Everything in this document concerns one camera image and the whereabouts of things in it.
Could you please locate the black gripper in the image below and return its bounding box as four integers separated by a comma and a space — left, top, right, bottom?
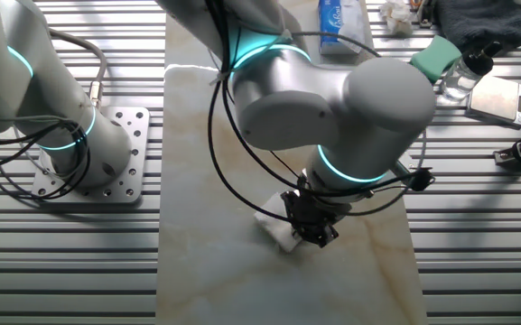
281, 188, 355, 249

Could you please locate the blue tissue pack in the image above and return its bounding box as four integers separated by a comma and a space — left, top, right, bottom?
317, 0, 368, 55

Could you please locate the green disc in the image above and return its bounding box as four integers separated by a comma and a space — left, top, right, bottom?
409, 34, 463, 85

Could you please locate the grey digital scale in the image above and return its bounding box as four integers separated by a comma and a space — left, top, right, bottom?
466, 75, 521, 126

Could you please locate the crumpled white tissue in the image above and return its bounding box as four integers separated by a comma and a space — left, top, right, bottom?
379, 0, 414, 37

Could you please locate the dark folded towel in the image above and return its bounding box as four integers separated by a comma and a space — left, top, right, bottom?
433, 0, 521, 53

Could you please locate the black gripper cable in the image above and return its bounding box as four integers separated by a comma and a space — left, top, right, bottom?
206, 0, 428, 225

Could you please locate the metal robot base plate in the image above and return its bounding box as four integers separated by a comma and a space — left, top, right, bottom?
32, 107, 152, 204

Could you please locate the black round mount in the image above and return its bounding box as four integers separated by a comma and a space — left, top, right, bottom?
440, 40, 504, 103

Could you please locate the thin black cable bundle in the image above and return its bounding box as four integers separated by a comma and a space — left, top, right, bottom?
0, 103, 92, 203

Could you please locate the thick grey cable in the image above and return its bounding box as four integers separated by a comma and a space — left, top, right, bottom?
50, 27, 109, 109

